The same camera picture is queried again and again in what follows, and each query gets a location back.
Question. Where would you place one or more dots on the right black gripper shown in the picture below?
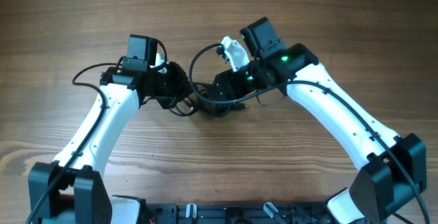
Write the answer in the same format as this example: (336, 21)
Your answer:
(228, 82)

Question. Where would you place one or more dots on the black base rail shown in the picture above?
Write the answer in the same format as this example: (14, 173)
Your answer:
(295, 213)

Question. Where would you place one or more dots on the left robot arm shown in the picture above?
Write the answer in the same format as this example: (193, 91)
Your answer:
(70, 189)

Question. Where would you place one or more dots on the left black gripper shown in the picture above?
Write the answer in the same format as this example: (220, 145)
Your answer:
(183, 86)

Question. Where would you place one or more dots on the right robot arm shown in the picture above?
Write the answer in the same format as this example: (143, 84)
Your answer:
(391, 168)

